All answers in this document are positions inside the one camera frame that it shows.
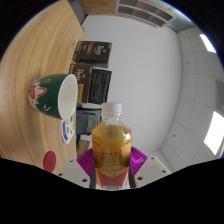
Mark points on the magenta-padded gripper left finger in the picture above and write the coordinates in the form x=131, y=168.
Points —
x=80, y=168

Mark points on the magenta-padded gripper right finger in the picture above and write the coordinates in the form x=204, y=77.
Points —
x=146, y=168

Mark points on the orange drink bottle white cap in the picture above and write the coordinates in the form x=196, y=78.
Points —
x=111, y=150

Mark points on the flat round red coaster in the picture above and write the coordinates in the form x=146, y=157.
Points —
x=49, y=161

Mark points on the white leaflet with coloured print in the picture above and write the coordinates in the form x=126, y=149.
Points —
x=67, y=130

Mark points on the large square ceiling light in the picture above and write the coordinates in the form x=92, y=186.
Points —
x=215, y=133

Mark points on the green and red printed mug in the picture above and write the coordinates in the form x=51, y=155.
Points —
x=50, y=96

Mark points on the dark brown upright box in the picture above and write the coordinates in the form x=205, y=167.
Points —
x=91, y=51

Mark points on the small square ceiling light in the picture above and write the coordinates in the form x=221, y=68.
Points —
x=208, y=43

